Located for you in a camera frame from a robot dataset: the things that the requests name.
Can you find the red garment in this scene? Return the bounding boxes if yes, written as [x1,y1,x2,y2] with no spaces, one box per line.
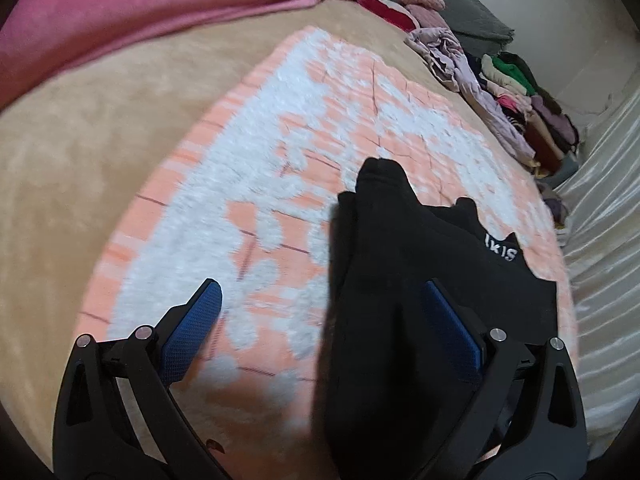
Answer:
[356,0,420,32]

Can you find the lilac crumpled garment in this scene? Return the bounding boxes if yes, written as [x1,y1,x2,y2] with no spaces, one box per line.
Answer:
[405,27,535,168]

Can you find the peach white plaid blanket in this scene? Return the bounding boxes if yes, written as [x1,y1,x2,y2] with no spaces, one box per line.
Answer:
[77,27,578,479]

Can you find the beige bed sheet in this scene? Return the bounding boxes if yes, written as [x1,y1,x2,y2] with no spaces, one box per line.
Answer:
[0,0,542,470]

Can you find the white satin curtain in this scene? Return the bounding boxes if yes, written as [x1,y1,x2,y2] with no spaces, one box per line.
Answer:
[559,93,639,458]

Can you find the black orange sweater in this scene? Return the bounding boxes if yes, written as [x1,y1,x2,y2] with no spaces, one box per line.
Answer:
[324,158,558,479]

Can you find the pile of folded clothes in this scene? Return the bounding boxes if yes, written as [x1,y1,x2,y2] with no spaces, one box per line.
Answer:
[465,51,580,188]

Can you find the bag with clothes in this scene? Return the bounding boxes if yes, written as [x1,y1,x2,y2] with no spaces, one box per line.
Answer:
[536,182,572,247]

